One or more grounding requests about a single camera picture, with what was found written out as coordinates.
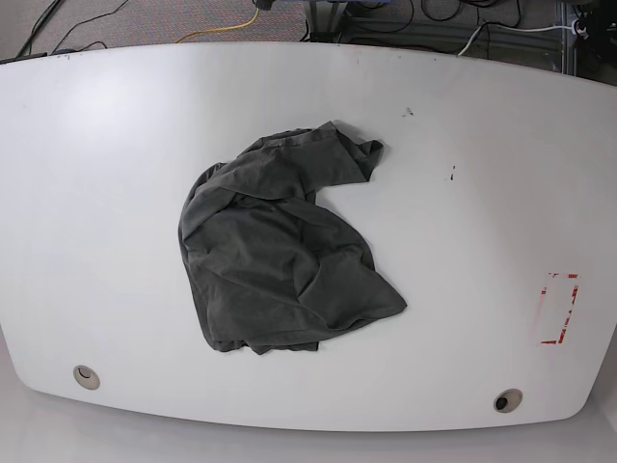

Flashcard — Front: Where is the dark grey t-shirt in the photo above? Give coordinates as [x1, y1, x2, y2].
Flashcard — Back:
[178, 123, 407, 355]

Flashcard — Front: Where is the red tape rectangle marking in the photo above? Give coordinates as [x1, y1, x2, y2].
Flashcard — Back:
[534, 273, 579, 345]

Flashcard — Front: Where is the yellow cable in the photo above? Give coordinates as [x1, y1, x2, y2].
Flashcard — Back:
[174, 0, 264, 44]

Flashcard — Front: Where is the right table cable grommet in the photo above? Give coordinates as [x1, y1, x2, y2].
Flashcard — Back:
[494, 389, 523, 414]

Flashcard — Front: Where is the table cable grommet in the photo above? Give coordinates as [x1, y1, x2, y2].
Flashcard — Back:
[73, 366, 100, 391]
[494, 389, 523, 414]

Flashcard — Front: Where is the left table cable grommet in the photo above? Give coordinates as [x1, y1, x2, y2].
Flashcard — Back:
[73, 366, 100, 391]

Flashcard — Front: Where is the white cable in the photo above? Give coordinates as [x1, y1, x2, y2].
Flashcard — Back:
[456, 20, 579, 57]

